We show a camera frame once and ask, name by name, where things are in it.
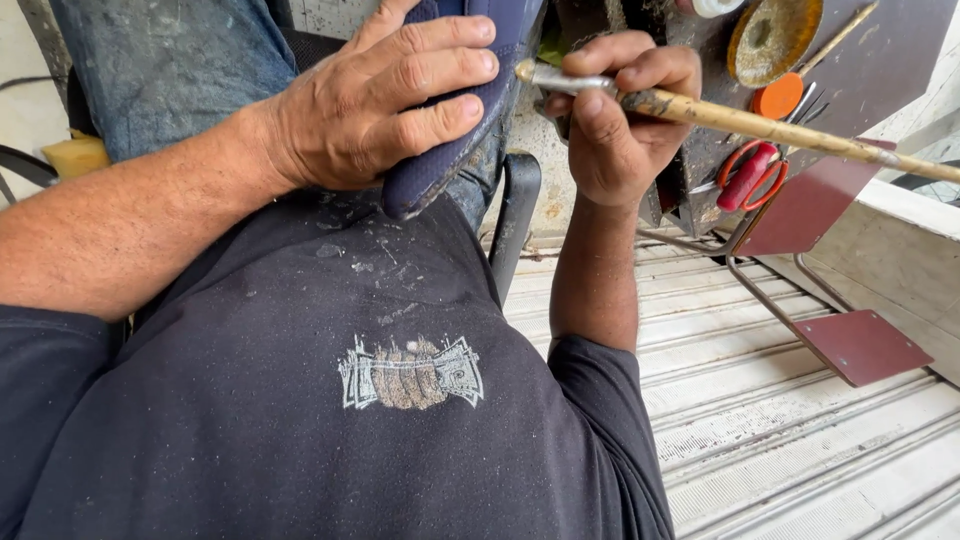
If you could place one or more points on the person's black printed t-shirt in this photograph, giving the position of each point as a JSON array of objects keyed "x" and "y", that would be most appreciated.
[{"x": 300, "y": 420}]

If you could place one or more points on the person's left hand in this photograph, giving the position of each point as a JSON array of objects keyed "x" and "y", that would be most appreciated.
[{"x": 337, "y": 120}]

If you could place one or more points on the orange round lid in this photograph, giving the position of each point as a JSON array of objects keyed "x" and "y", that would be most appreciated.
[{"x": 777, "y": 96}]

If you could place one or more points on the person's right hand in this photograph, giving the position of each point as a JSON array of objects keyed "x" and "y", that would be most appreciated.
[{"x": 615, "y": 161}]

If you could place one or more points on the yellow sponge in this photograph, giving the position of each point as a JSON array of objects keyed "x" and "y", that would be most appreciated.
[{"x": 75, "y": 156}]

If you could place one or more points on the black chair armrest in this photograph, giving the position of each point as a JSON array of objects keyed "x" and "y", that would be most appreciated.
[{"x": 516, "y": 210}]

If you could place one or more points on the grey metal stand frame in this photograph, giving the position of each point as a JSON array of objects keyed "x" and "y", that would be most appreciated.
[{"x": 757, "y": 292}]

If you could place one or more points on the thin wooden stick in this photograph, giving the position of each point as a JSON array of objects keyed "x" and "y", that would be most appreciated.
[{"x": 836, "y": 41}]

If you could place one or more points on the navy blue shoe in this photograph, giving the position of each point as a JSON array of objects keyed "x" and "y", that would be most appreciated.
[{"x": 450, "y": 154}]

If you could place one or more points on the maroon metal shelf plate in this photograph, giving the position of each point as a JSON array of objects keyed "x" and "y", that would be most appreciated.
[
  {"x": 862, "y": 349},
  {"x": 810, "y": 210}
]

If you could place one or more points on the thin metal awls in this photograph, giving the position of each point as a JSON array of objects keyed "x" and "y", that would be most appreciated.
[{"x": 804, "y": 105}]

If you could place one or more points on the dark brown work stand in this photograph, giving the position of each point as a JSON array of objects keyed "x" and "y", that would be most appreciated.
[{"x": 870, "y": 60}]

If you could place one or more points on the rusty round grinding disc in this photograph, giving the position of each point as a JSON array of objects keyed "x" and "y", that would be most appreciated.
[{"x": 772, "y": 41}]

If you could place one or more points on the person's blue jeans leg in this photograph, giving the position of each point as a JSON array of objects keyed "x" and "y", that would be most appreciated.
[{"x": 165, "y": 67}]

